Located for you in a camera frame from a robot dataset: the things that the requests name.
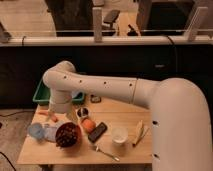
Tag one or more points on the orange carrot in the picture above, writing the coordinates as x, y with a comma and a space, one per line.
48, 115

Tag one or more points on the clear plastic bag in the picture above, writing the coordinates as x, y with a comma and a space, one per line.
50, 131

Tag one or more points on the orange fruit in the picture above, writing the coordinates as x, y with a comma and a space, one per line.
88, 125

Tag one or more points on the small black round container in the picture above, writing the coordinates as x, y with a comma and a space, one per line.
83, 112

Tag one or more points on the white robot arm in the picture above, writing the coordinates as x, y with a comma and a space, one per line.
180, 117

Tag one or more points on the white railing bar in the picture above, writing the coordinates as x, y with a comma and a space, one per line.
107, 41

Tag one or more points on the green plastic bin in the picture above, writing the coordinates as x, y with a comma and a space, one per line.
42, 95

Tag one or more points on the banana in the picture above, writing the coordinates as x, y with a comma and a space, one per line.
138, 133

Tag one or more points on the small dark square object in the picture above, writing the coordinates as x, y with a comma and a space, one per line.
95, 99

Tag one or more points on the black remote control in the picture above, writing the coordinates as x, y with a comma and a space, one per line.
97, 132

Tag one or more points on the dark grape bunch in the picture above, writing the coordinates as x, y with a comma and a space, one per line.
67, 133

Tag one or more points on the wooden table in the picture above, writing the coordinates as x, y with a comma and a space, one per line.
113, 114

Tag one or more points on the white paper cup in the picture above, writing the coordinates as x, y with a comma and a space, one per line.
119, 135

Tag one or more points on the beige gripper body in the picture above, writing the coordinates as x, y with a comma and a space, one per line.
63, 108

